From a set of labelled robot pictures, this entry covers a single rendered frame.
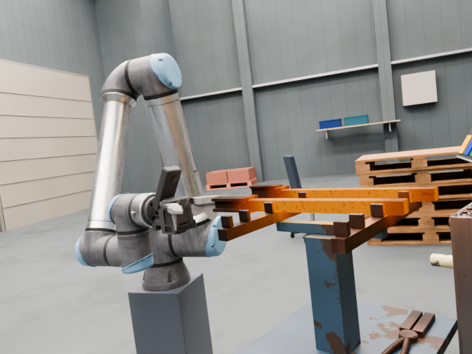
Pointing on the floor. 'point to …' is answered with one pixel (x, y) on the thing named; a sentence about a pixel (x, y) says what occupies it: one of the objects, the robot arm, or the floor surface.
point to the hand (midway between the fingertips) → (207, 202)
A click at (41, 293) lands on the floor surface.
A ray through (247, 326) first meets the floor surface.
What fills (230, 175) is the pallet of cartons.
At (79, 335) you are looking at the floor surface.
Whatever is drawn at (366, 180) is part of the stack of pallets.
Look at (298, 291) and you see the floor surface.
